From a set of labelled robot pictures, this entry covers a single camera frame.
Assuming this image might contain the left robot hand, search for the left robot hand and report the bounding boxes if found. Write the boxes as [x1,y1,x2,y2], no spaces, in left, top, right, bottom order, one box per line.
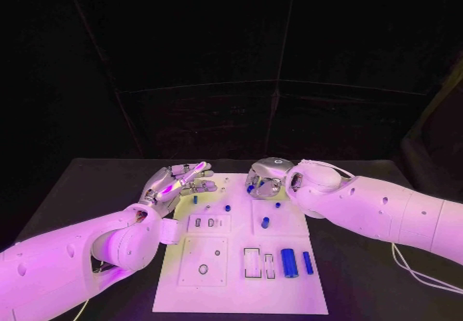
[139,160,220,219]

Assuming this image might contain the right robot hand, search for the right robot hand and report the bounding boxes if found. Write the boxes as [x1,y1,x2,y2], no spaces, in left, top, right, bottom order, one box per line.
[244,156,296,200]

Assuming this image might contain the white task board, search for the white task board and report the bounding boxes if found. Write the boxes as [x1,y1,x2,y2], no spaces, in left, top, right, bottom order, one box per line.
[152,173,331,315]

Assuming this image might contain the thick blue long cylinder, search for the thick blue long cylinder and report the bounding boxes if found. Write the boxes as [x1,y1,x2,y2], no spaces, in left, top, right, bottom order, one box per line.
[280,248,300,279]

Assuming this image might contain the thin blue long cylinder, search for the thin blue long cylinder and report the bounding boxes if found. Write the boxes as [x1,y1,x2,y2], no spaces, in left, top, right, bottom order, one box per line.
[302,251,315,276]

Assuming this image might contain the white cable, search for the white cable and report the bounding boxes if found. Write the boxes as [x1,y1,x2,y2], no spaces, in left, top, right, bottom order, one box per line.
[391,242,463,295]
[71,299,90,321]

